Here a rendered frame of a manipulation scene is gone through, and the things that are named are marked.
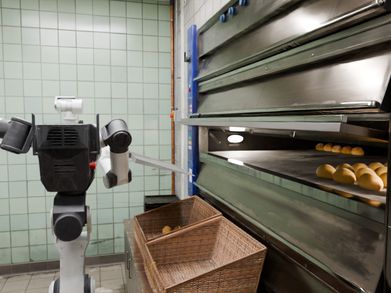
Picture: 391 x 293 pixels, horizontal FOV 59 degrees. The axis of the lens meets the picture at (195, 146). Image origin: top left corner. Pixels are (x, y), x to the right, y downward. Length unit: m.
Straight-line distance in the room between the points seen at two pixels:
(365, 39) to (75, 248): 1.43
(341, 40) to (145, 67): 2.53
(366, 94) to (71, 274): 1.41
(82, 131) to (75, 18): 2.18
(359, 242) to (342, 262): 0.09
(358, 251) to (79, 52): 2.93
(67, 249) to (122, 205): 1.85
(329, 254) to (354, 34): 0.70
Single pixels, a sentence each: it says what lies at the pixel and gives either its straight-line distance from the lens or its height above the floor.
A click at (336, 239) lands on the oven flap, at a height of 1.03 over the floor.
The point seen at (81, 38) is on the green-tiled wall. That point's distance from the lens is 3.53.
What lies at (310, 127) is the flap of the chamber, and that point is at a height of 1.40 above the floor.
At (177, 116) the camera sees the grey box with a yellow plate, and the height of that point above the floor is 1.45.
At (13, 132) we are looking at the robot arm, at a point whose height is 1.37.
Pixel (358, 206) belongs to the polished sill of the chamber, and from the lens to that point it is 1.15.
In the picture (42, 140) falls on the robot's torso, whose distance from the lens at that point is 1.53.
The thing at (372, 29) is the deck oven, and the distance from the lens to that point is 1.14.
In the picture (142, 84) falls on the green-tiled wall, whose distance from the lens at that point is 3.49.
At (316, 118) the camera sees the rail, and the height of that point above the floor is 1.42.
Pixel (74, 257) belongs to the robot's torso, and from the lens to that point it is 1.76.
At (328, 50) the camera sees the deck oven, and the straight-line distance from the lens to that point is 1.28.
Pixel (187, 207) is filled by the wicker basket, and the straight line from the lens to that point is 2.66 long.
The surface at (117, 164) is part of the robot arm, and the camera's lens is 1.71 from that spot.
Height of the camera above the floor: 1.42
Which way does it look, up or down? 4 degrees down
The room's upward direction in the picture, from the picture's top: straight up
